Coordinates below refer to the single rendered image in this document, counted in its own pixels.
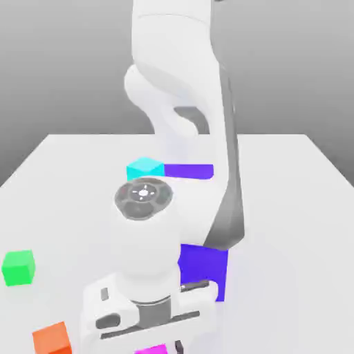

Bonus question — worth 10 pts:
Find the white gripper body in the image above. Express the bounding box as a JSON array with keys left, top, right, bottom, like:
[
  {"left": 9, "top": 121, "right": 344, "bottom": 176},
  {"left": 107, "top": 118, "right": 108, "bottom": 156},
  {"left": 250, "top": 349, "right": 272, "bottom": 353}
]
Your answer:
[{"left": 80, "top": 288, "right": 222, "bottom": 354}]

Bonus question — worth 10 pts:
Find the small magenta cube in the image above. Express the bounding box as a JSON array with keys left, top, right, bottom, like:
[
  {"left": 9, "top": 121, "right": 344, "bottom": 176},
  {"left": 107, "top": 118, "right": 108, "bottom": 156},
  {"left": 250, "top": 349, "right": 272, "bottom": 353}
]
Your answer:
[{"left": 133, "top": 343, "right": 169, "bottom": 354}]

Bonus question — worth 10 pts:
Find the small orange cube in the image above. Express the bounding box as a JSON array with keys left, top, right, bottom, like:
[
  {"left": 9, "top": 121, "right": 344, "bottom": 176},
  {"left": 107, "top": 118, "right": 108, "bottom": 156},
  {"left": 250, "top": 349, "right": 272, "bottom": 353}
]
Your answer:
[{"left": 32, "top": 321, "right": 73, "bottom": 354}]

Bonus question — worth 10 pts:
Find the small green cube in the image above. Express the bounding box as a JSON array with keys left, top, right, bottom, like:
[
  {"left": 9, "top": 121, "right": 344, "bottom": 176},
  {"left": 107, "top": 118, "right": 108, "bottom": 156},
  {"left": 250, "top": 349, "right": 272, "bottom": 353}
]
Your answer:
[{"left": 1, "top": 249, "right": 37, "bottom": 288}]

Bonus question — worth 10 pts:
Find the small cyan cube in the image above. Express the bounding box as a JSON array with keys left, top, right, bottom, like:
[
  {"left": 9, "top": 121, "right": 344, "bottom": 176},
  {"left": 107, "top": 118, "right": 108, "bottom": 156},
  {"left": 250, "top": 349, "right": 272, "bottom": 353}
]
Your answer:
[{"left": 126, "top": 156, "right": 166, "bottom": 183}]

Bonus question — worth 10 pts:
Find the large blue box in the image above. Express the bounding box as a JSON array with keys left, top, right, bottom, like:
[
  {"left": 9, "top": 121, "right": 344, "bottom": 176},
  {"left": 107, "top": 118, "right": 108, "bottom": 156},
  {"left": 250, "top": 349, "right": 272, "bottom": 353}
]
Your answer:
[{"left": 164, "top": 163, "right": 230, "bottom": 303}]

